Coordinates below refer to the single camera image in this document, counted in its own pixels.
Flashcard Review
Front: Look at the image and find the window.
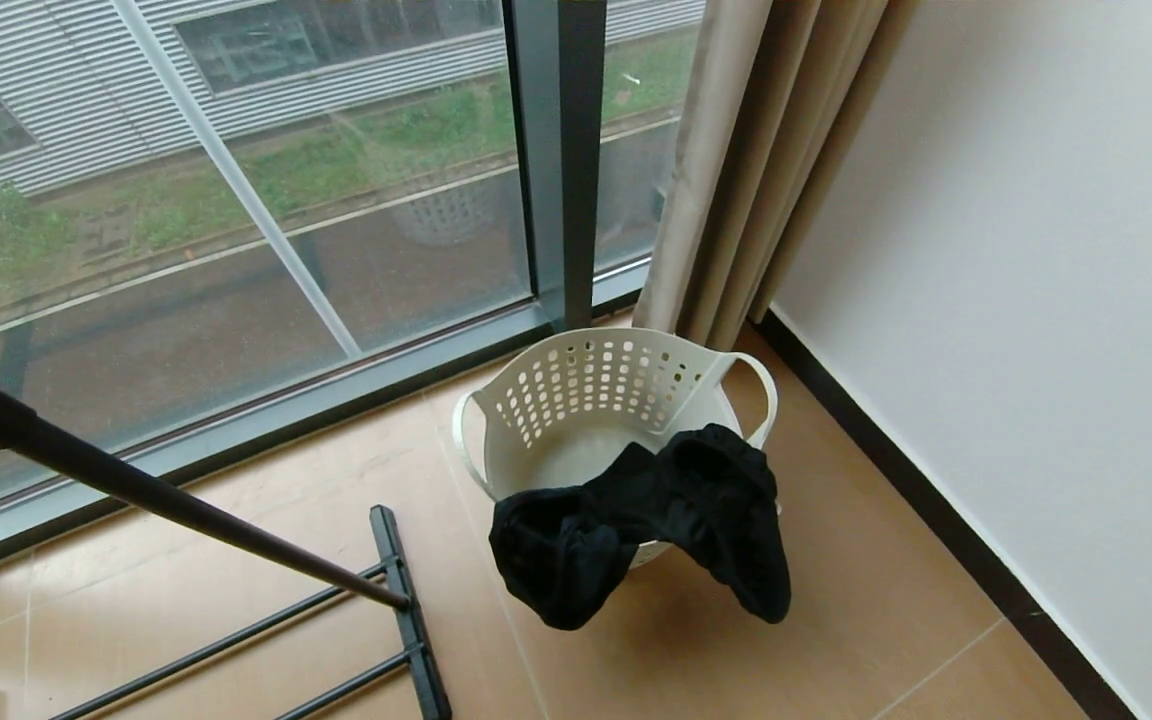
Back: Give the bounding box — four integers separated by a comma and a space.
0, 0, 707, 586

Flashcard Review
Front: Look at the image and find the white laundry basket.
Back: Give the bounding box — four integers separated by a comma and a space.
452, 327, 780, 571

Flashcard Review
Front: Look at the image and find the black clothes rack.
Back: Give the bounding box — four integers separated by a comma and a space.
0, 345, 454, 720

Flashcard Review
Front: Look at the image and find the black garment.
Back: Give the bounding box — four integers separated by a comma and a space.
489, 485, 647, 632
576, 423, 793, 625

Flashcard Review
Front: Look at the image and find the beige curtain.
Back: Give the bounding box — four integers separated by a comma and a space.
633, 0, 922, 351

